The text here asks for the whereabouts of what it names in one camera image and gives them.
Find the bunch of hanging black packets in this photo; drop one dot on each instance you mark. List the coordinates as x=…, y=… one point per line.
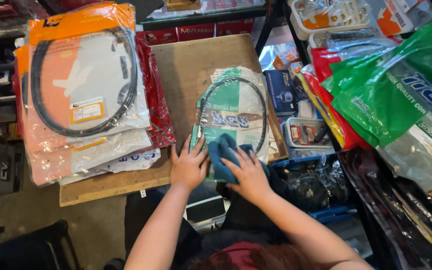
x=407, y=221

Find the small orange white packet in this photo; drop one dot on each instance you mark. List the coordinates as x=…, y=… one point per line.
x=285, y=58

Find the heap of black plastic bags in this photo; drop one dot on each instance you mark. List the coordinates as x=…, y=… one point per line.
x=313, y=183

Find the dark blue parts box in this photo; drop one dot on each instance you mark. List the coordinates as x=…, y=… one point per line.
x=280, y=93

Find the wooden board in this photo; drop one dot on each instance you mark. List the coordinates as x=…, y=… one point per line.
x=186, y=67

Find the blue plastic crate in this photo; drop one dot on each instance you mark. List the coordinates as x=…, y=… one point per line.
x=332, y=214

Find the black metal shelf with goods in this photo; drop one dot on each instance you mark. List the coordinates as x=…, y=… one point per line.
x=204, y=11

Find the small white basket with parts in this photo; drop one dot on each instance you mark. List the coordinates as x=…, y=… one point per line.
x=308, y=133

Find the red cardboard box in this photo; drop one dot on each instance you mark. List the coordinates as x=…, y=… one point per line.
x=158, y=37
x=234, y=27
x=196, y=32

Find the person's left hand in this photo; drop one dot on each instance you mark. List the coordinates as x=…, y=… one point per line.
x=188, y=170

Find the person's right hand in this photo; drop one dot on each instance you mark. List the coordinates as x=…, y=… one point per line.
x=251, y=180

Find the white basket with packed parts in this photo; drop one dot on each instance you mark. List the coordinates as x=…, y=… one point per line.
x=328, y=17

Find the bunch of red yellow packets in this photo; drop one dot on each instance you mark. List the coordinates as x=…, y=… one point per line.
x=326, y=108

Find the person's red shirt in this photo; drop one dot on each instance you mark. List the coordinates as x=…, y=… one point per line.
x=240, y=255

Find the black stool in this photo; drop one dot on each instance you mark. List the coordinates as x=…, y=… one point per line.
x=28, y=247

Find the white box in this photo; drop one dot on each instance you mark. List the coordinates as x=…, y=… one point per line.
x=206, y=212

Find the bunch of hanging green packets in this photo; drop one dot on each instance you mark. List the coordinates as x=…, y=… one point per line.
x=392, y=97

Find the person's black trousers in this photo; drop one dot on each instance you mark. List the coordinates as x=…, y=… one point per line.
x=246, y=221

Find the blue cleaning cloth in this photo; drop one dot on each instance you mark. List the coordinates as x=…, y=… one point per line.
x=219, y=157

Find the white basket with black parts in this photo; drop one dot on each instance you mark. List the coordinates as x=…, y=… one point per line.
x=345, y=37

